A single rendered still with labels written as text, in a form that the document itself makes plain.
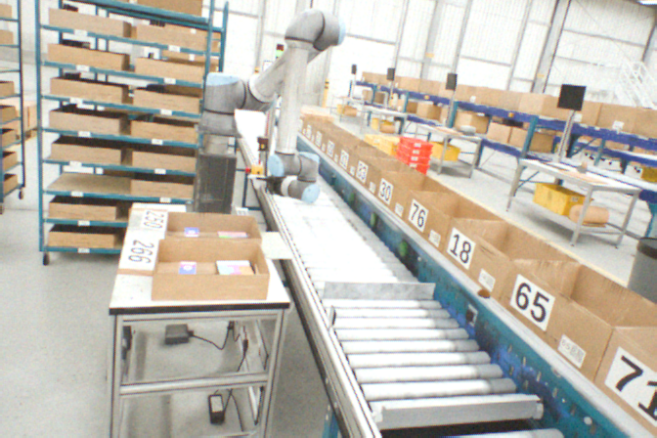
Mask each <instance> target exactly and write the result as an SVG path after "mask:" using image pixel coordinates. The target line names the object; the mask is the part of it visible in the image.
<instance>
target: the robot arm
mask: <svg viewBox="0 0 657 438"><path fill-rule="evenodd" d="M345 34H346V24H345V22H344V20H343V19H342V17H339V16H337V15H332V14H329V13H325V12H321V11H318V10H314V9H310V10H306V11H304V12H301V13H299V14H298V15H296V16H295V17H294V18H293V20H292V22H290V23H289V24H288V26H287V28H286V30H285V40H284V42H285V44H286V46H287V47H286V49H285V50H284V51H283V52H282V54H281V55H280V56H279V57H278V58H276V59H275V60H274V61H273V62H272V63H271V64H270V66H269V67H267V68H266V69H264V70H263V71H262V72H261V73H260V74H259V73H257V74H254V75H251V76H250V77H249V79H248V80H239V79H240V78H239V76H238V75H236V74H230V73H218V72H212V73H209V74H208V76H207V82H206V94H205V105H204V112H203V114H202V115H201V119H200V121H199V123H198V128H200V130H204V131H208V132H215V133H222V134H236V133H238V126H237V123H236V118H235V116H236V110H249V111H258V112H262V111H269V110H270V109H271V108H272V107H273V106H274V104H275V98H276V92H278V91H279V90H280V88H281V87H282V86H283V90H282V97H281V106H280V116H279V124H278V133H277V142H275V147H274V154H272V155H270V156H269V158H268V169H269V171H270V173H271V175H269V176H268V177H265V176H258V175H248V176H247V178H252V180H253V184H254V187H255V188H258V187H259V185H265V184H266V182H267V188H266V189H265V194H268V192H270V193H269V194H268V195H271V196H273V195H276V196H279V197H290V198H294V199H297V200H300V201H303V202H308V203H311V202H314V201H316V200H317V199H318V197H319V195H320V187H319V186H318V185H317V177H318V168H319V157H318V156H317V155H316V154H311V153H299V154H298V155H295V147H296V138H297V131H298V123H299V115H300V108H301V99H303V92H304V84H305V75H306V68H307V65H308V64H309V63H311V62H312V61H313V60H314V59H315V58H317V57H319V56H320V55H321V54H322V52H323V51H324V50H326V49H327V48H329V47H330V46H333V47H337V46H339V45H341V44H342V43H343V42H344V39H345ZM286 176H296V180H295V178H292V177H288V178H286ZM267 189H268V192H267ZM273 192H274V193H273Z"/></svg>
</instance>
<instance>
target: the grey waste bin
mask: <svg viewBox="0 0 657 438"><path fill-rule="evenodd" d="M627 288H628V289H629V290H632V291H634V292H636V293H637V295H639V296H642V297H644V298H645V299H647V300H649V301H651V302H653V303H655V304H657V239H655V238H654V237H640V239H639V240H638V243H637V246H636V253H635V261H634V264H632V268H631V272H630V276H629V279H628V284H627Z"/></svg>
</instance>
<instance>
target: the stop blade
mask: <svg viewBox="0 0 657 438"><path fill-rule="evenodd" d="M434 287H435V284H408V282H360V281H325V286H324V292H323V299H380V300H431V299H432V295H433V290H434Z"/></svg>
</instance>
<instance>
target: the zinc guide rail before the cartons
mask: <svg viewBox="0 0 657 438"><path fill-rule="evenodd" d="M297 135H298V136H299V137H300V138H301V140H303V141H304V142H305V143H306V144H307V145H308V146H310V147H311V148H312V149H313V150H314V151H316V153H317V154H318V155H319V156H321V157H322V158H323V159H324V160H325V161H326V162H327V163H329V165H330V166H331V167H333V168H334V169H335V170H336V171H337V172H338V173H339V174H340V175H341V176H343V177H345V178H346V180H347V181H348V182H349V183H350V184H351V185H352V186H353V187H354V188H357V189H358V190H359V191H360V192H361V194H362V195H363V196H364V197H365V198H367V199H368V200H370V201H371V202H372V203H373V204H374V205H375V207H376V208H377V209H379V210H380V211H381V212H383V213H384V214H385V215H386V216H387V217H388V218H389V220H391V221H392V222H393V223H395V224H396V225H397V226H398V227H399V228H400V229H402V230H403V231H404V233H405V234H407V235H408V236H409V237H410V238H411V239H412V240H414V241H415V242H416V243H418V245H419V246H420V247H421V248H422V249H423V250H425V251H426V252H427V253H428V254H430V255H431V257H432V258H433V259H434V260H435V261H437V262H438V263H439V264H440V265H442V266H443V267H444V269H445V270H446V271H447V272H449V273H450V274H451V275H453V276H454V277H455V278H456V279H457V281H458V282H459V283H461V284H462V285H464V286H465V287H466V288H467V289H468V290H469V292H470V293H472V294H474V295H475V296H476V297H477V298H478V299H479V300H480V301H481V303H482V304H485V305H486V306H487V307H488V308H489V309H490V310H491V311H492V312H493V314H494V315H497V316H498V317H499V318H500V319H501V320H502V321H503V322H504V323H505V324H506V325H508V326H509V327H510V328H511V329H512V330H513V331H514V332H516V333H517V335H519V336H520V337H521V338H522V339H523V340H524V341H526V342H527V343H528V344H529V346H531V347H532V348H533V349H534V350H535V351H537V352H538V353H539V354H540V356H541V357H543V358H544V359H545V360H547V361H548V362H549V363H550V364H551V366H552V367H553V368H555V369H557V370H558V371H559V372H560V373H561V374H562V376H563V377H564V378H567V379H568V380H569V381H570V382H571V383H572V384H573V386H574V387H576V388H577V389H579V390H580V391H581V392H582V393H583V394H584V395H585V396H586V397H587V398H588V399H589V400H591V401H592V402H593V403H594V404H595V405H596V406H597V407H598V408H599V409H600V410H601V411H603V412H604V413H605V414H606V415H608V417H609V418H610V419H611V420H613V421H614V422H615V423H616V424H618V425H619V426H620V427H621V429H622V430H623V431H625V432H626V433H627V434H628V435H630V436H631V437H632V438H656V437H654V436H652V435H651V434H650V433H649V432H648V431H646V430H645V428H644V427H643V426H642V425H641V424H640V423H637V422H636V421H635V420H634V419H633V418H632V417H631V416H630V415H629V414H627V413H626V412H625V411H623V410H622V409H621V408H620V407H619V405H618V404H615V403H614V402H613V401H612V400H611V399H610V398H608V397H607V396H605V394H604V393H603V392H602V391H600V390H599V389H598V388H597V387H595V386H594V385H592V383H591V382H590V381H589V380H588V379H587V378H586V377H583V376H582V374H581V373H580V372H579V371H577V370H575V369H574V368H573V367H572V366H571V365H569V363H568V362H567V361H565V360H564V359H563V358H561V357H560V356H559V355H558V353H557V352H555V351H553V350H552V349H551V348H550V347H549V346H548V345H546V344H545V343H544V342H543V341H542V340H541V339H540V338H538V337H537V336H536V335H535V334H534V333H533V332H532V331H530V330H529V329H528V328H527V327H525V326H524V325H522V324H521V322H520V321H519V320H518V319H517V318H514V317H513V316H512V315H511V314H510V313H509V311H507V310H506V309H505V308H504V307H503V306H502V305H500V304H499V303H498V302H497V300H495V299H494V298H492V297H490V298H482V297H480V296H478V295H477V291H479V289H480V288H481V287H480V286H479V285H477V284H476V283H474V282H473V281H472V280H471V279H470V278H469V277H468V276H467V275H466V274H465V273H463V272H461V271H460V270H459V269H458V267H457V266H456V265H454V264H452V263H451V262H450V261H449V260H448V259H446V258H445V257H444V255H443V254H442V253H440V252H438V251H437V250H436V249H435V248H434V247H433V246H431V245H429V243H428V242H427V241H426V240H424V239H423V238H422V237H421V236H420V235H418V234H417V233H415V231H414V230H413V229H412V228H411V227H410V226H408V225H406V224H405V223H404V222H403V221H402V220H400V218H399V217H398V216H397V215H396V214H395V213H392V212H391V211H390V210H389V209H388V208H387V207H385V205H384V204H383V203H381V202H380V201H379V200H377V199H376V198H375V197H374V196H373V195H371V194H369V192H368V191H367V190H366V189H365V188H364V187H362V186H361V185H360V184H359V183H358V182H357V181H354V180H353V178H352V177H351V176H350V175H349V174H347V173H346V172H345V171H344V170H343V169H341V168H339V167H338V166H337V165H336V163H335V162H334V161H332V160H331V159H330V158H329V157H327V156H326V155H324V154H323V153H322V151H321V150H320V149H318V148H317V147H316V146H314V145H313V144H312V143H311V142H309V141H308V140H307V138H306V137H305V136H304V135H301V134H300V133H299V132H298V131H297Z"/></svg>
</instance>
